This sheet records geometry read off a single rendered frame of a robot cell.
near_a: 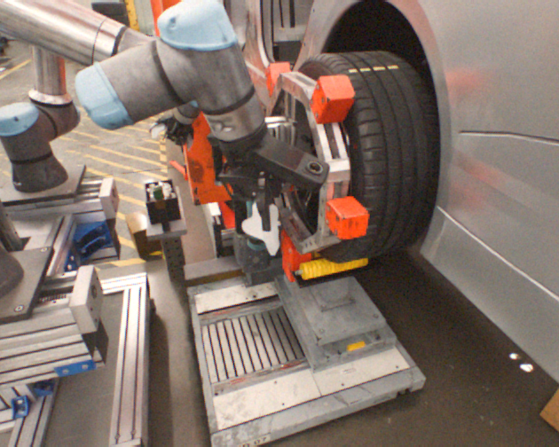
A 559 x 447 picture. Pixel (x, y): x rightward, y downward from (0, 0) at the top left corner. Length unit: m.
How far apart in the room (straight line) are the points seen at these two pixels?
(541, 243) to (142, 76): 0.67
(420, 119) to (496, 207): 0.31
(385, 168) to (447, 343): 1.11
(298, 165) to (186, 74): 0.18
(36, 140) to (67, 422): 0.87
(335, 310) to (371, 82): 0.91
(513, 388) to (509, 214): 1.14
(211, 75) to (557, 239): 0.60
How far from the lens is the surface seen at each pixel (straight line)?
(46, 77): 1.32
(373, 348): 1.54
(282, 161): 0.49
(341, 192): 0.92
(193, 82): 0.43
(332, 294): 1.50
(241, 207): 0.93
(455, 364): 1.78
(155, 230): 1.64
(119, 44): 0.58
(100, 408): 1.40
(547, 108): 0.72
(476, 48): 0.82
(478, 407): 1.70
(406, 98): 0.99
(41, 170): 1.29
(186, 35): 0.42
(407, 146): 0.94
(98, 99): 0.46
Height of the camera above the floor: 1.33
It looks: 34 degrees down
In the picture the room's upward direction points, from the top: straight up
